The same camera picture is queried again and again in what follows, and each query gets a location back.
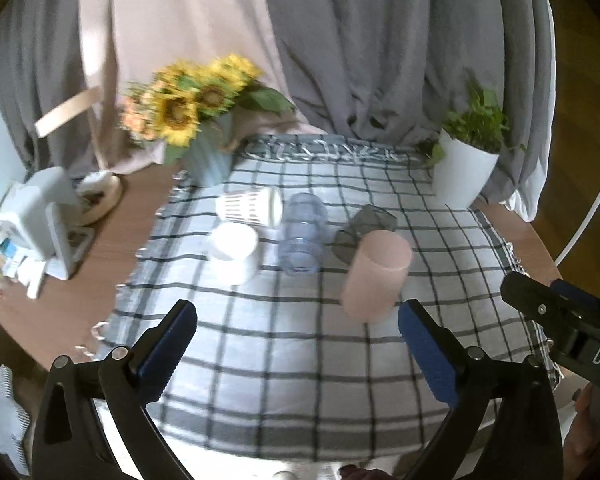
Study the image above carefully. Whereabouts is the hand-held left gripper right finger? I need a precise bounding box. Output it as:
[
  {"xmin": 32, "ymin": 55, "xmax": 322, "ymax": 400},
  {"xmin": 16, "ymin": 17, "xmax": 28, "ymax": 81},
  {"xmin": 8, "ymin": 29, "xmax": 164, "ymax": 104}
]
[{"xmin": 398, "ymin": 299, "xmax": 564, "ymax": 480}]

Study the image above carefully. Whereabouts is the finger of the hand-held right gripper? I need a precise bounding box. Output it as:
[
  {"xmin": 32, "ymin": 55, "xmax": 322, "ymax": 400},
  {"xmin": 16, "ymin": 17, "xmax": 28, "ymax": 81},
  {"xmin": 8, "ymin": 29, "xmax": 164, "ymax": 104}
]
[
  {"xmin": 550, "ymin": 279, "xmax": 600, "ymax": 322},
  {"xmin": 500, "ymin": 271, "xmax": 588, "ymax": 347}
]

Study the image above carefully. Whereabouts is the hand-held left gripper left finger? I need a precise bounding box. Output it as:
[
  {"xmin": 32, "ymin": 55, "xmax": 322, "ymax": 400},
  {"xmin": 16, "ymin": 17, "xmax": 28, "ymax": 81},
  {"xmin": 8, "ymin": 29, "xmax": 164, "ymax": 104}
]
[{"xmin": 32, "ymin": 299, "xmax": 198, "ymax": 480}]

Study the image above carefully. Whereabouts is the pink cup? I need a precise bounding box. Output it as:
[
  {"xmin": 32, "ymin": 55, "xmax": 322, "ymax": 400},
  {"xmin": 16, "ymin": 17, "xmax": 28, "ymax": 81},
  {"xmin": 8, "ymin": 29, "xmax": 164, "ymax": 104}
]
[{"xmin": 341, "ymin": 230, "xmax": 414, "ymax": 324}]

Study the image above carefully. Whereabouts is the grey translucent cup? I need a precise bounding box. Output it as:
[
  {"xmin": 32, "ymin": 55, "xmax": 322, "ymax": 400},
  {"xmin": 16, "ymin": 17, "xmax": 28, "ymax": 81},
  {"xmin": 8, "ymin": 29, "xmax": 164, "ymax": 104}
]
[{"xmin": 331, "ymin": 204, "xmax": 398, "ymax": 265}]

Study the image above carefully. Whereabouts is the clear plastic cup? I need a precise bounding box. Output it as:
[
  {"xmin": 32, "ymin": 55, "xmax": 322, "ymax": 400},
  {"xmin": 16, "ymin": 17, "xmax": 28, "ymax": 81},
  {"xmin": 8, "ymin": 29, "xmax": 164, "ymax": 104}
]
[{"xmin": 279, "ymin": 192, "xmax": 329, "ymax": 277}]

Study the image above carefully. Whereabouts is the white perforated cup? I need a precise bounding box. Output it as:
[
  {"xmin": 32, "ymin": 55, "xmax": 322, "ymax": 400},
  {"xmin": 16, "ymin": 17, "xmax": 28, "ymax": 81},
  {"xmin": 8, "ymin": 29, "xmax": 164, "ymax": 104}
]
[{"xmin": 215, "ymin": 187, "xmax": 284, "ymax": 229}]

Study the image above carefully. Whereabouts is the person's right hand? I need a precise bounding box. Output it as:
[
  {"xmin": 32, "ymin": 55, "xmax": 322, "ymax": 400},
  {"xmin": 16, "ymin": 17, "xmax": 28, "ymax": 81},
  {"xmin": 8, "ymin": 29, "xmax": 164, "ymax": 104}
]
[{"xmin": 566, "ymin": 382, "xmax": 600, "ymax": 462}]

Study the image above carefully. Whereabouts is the white hoop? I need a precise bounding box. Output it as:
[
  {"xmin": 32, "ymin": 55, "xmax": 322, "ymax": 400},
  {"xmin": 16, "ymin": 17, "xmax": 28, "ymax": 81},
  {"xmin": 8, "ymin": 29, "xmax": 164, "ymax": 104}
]
[{"xmin": 552, "ymin": 157, "xmax": 600, "ymax": 267}]

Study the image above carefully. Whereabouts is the checked tablecloth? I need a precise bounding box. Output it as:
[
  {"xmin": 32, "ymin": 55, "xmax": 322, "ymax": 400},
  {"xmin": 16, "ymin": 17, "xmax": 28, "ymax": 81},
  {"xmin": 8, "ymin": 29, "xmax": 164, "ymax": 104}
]
[{"xmin": 87, "ymin": 134, "xmax": 564, "ymax": 467}]

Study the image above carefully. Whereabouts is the white plant pot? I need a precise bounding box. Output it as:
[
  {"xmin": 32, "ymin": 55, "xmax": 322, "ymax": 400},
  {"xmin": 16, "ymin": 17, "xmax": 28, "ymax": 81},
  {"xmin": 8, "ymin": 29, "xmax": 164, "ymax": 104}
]
[{"xmin": 431, "ymin": 127, "xmax": 501, "ymax": 211}]

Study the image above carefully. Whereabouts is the small white box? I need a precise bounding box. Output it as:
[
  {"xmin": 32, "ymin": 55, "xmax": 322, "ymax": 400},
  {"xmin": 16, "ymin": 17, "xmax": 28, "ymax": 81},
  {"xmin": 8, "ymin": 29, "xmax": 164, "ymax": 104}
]
[{"xmin": 17, "ymin": 255, "xmax": 49, "ymax": 301}]

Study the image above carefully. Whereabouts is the green leafy plant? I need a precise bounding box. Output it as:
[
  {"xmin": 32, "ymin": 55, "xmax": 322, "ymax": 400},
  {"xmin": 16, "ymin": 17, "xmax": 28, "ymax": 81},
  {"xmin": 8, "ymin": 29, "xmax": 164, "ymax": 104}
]
[{"xmin": 417, "ymin": 76, "xmax": 527, "ymax": 167}]

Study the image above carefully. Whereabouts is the white appliance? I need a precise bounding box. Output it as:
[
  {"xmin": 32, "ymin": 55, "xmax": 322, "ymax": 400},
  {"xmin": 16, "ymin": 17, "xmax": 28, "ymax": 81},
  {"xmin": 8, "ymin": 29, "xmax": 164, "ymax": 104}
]
[{"xmin": 0, "ymin": 166, "xmax": 94, "ymax": 281}]

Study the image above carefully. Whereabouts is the blue ribbed vase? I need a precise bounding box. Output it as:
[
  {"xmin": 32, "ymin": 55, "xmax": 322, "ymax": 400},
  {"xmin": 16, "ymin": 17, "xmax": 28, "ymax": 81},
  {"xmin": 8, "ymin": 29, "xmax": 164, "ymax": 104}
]
[{"xmin": 182, "ymin": 112, "xmax": 236, "ymax": 187}]

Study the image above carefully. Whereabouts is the sunflower bouquet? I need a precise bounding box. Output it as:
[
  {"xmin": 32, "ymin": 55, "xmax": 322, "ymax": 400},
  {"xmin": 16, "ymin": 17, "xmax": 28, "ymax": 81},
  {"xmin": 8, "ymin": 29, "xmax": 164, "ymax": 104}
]
[{"xmin": 117, "ymin": 54, "xmax": 297, "ymax": 163}]

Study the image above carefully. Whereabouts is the beige curtain tie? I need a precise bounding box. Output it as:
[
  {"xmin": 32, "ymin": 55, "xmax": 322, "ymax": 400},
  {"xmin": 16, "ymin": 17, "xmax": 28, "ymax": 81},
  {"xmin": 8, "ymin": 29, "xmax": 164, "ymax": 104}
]
[{"xmin": 34, "ymin": 86, "xmax": 104, "ymax": 139}]

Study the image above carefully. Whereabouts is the grey curtain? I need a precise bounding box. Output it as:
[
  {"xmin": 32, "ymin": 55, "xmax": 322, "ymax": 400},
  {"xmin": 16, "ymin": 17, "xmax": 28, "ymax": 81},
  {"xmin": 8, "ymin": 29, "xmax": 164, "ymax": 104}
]
[
  {"xmin": 0, "ymin": 0, "xmax": 107, "ymax": 181},
  {"xmin": 259, "ymin": 0, "xmax": 554, "ymax": 222}
]

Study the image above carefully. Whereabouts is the pink curtain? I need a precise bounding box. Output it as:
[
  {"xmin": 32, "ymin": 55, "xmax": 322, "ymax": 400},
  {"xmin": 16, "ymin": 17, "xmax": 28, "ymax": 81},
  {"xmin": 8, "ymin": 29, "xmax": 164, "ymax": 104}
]
[{"xmin": 77, "ymin": 0, "xmax": 327, "ymax": 177}]

